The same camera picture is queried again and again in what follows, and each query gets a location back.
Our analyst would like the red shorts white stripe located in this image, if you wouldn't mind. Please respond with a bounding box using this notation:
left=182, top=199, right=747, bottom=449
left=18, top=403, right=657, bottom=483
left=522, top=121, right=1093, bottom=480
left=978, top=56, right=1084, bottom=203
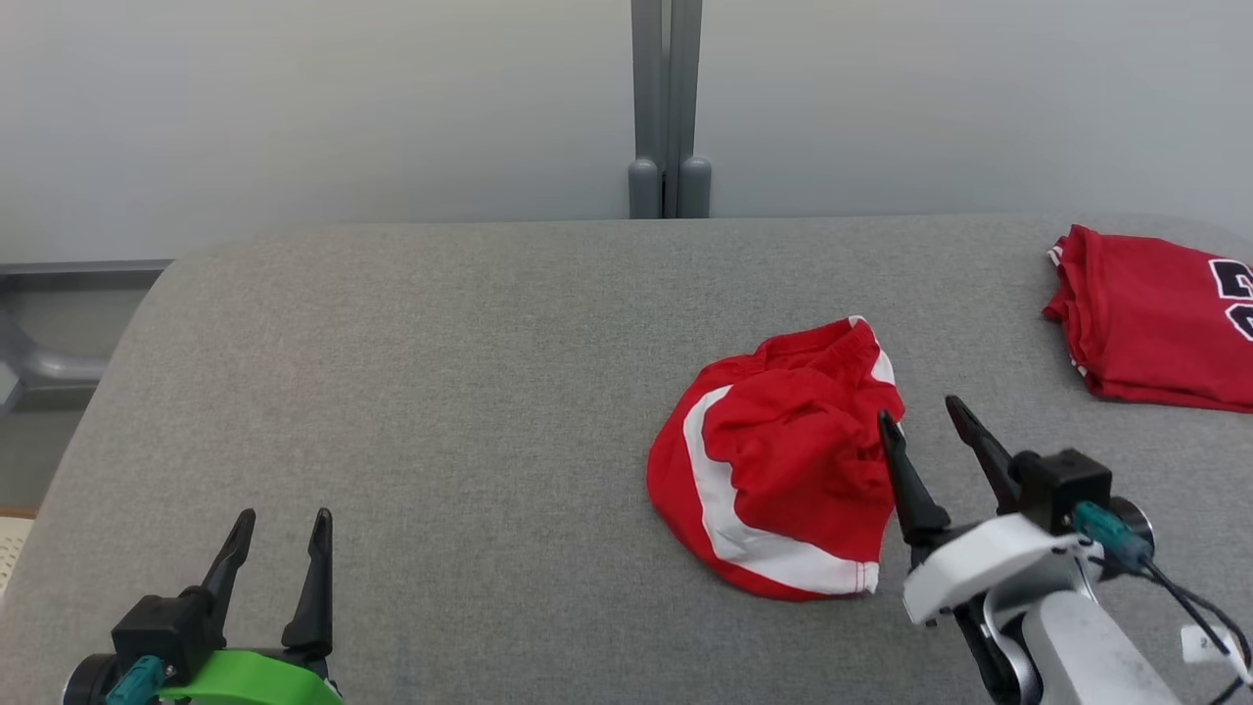
left=646, top=315, right=906, bottom=601

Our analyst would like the cream perforated basket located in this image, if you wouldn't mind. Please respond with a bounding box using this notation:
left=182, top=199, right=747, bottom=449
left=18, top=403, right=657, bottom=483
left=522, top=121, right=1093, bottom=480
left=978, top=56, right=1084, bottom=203
left=0, top=514, right=38, bottom=598

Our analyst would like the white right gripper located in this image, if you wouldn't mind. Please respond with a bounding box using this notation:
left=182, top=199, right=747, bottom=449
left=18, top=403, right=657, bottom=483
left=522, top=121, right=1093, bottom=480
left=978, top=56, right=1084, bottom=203
left=876, top=395, right=1107, bottom=628

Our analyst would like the grey metal pipe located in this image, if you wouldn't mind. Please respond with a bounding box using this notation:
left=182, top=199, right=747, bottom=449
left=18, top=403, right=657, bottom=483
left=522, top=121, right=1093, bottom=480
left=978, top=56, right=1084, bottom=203
left=0, top=313, right=109, bottom=393

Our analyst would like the black cable teal connector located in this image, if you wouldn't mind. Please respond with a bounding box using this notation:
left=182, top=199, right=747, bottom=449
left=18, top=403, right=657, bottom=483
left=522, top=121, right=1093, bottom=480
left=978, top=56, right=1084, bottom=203
left=103, top=654, right=169, bottom=705
left=1072, top=501, right=1253, bottom=705

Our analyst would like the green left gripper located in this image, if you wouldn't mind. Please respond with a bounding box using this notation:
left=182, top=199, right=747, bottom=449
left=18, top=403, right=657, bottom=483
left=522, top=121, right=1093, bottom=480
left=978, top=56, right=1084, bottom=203
left=157, top=507, right=344, bottom=705

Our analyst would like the grey metal frame rail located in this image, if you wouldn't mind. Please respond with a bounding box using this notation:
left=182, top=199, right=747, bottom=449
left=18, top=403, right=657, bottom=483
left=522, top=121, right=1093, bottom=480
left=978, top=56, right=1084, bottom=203
left=0, top=259, right=175, bottom=417

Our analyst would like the grey vertical partition post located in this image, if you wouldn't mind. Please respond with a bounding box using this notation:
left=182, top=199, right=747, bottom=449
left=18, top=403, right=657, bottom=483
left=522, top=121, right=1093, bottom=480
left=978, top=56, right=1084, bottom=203
left=628, top=0, right=713, bottom=219

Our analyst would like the red basketball jersey white trim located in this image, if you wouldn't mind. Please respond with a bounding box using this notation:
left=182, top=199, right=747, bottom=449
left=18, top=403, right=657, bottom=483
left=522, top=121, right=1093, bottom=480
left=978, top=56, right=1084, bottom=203
left=1043, top=224, right=1253, bottom=413

